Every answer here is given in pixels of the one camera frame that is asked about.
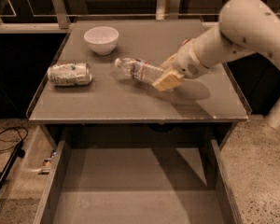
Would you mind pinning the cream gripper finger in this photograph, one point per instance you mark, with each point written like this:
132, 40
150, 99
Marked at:
169, 63
168, 81

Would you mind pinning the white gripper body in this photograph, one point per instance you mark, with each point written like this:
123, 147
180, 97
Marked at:
187, 61

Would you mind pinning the clear plastic water bottle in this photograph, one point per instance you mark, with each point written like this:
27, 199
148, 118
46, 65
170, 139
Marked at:
139, 70

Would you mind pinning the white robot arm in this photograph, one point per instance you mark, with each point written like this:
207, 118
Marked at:
244, 27

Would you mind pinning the grey cabinet with top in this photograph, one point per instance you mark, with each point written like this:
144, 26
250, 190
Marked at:
114, 98

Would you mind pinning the open grey top drawer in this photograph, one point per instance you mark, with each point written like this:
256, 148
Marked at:
138, 186

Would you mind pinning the drawer slide metal hardware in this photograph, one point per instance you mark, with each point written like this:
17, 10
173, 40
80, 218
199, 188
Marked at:
46, 165

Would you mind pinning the white ceramic bowl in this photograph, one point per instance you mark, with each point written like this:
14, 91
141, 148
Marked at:
102, 40

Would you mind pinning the white green soda can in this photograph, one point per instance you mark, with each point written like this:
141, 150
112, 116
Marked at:
69, 74

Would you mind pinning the black floor stand base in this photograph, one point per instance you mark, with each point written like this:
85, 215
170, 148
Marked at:
17, 152

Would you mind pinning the middle metal bracket post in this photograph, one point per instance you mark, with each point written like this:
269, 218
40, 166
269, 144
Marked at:
167, 9

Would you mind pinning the metal bracket post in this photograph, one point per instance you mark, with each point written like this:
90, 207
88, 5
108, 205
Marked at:
167, 9
61, 14

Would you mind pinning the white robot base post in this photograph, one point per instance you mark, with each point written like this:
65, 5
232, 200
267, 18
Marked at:
273, 118

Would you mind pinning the left metal bracket post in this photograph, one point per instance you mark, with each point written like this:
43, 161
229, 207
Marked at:
61, 14

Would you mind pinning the horizontal metal rail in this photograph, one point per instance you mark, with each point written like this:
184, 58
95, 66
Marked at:
31, 27

